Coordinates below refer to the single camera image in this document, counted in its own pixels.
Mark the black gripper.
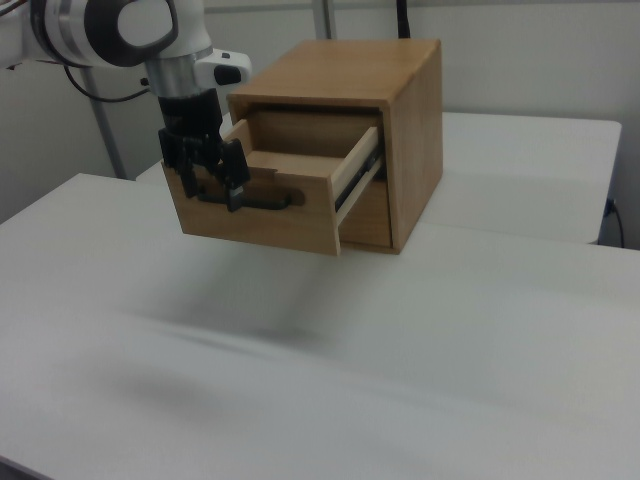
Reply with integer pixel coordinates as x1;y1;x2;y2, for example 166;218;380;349
157;89;251;214

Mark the black metal handle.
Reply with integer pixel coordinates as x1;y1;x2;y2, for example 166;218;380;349
161;110;387;259

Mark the wooden drawer cabinet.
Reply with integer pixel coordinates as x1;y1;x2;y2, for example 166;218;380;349
226;38;445;254

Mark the grey aluminium frame post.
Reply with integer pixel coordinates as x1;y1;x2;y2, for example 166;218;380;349
90;96;127;181
311;0;336;40

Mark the thin black cable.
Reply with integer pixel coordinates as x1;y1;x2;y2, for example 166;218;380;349
63;64;152;105

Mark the metal drawer slide rail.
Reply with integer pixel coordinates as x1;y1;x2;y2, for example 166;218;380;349
333;149;387;212

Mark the thick black hose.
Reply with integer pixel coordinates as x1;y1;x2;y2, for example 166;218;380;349
395;0;415;40

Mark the black power cable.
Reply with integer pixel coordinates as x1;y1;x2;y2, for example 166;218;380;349
605;198;627;248

